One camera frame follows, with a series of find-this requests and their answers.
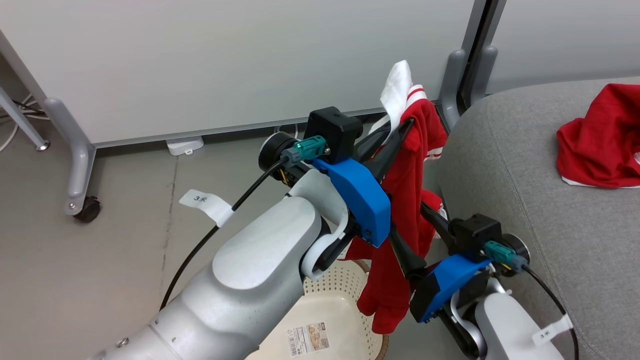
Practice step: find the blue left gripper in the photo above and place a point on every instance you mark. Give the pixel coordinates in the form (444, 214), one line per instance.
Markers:
(365, 200)

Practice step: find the thin grey table leg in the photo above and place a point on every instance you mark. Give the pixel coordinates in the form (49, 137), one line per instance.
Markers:
(20, 122)

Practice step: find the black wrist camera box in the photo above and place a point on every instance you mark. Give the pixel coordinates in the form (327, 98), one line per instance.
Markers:
(335, 130)
(475, 232)

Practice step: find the short grey partition foot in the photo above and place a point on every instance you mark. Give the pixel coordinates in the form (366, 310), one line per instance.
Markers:
(452, 85)
(485, 75)

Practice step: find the grey fabric sofa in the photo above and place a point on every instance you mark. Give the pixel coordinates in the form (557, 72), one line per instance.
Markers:
(525, 200)

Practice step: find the cream plastic laundry basket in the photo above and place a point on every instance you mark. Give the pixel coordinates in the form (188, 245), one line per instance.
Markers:
(330, 310)

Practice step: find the narrow white partition panel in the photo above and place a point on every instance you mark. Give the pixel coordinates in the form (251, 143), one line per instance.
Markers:
(565, 40)

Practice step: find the long grey partition leg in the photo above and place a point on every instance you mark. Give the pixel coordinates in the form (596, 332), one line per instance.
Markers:
(80, 160)

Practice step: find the large white partition panel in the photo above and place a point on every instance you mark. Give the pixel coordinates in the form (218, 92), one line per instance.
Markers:
(225, 60)

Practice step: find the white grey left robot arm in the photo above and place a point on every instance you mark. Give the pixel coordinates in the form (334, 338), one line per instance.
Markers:
(250, 280)

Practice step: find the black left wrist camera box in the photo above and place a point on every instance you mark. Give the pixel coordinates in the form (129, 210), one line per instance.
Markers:
(335, 130)

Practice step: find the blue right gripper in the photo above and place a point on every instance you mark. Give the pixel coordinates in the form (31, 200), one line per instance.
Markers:
(445, 285)

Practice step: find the black caster wheel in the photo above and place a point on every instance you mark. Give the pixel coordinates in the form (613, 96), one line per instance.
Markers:
(89, 210)

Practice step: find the plain red garment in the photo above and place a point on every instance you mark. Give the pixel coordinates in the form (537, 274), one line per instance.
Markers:
(605, 145)

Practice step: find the red garment with striped trim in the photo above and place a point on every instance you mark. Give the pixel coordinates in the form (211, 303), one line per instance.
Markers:
(392, 300)

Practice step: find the white power adapter box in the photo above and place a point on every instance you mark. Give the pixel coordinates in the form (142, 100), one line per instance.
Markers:
(185, 145)

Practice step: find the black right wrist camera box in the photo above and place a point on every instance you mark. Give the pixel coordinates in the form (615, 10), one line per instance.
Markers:
(475, 232)

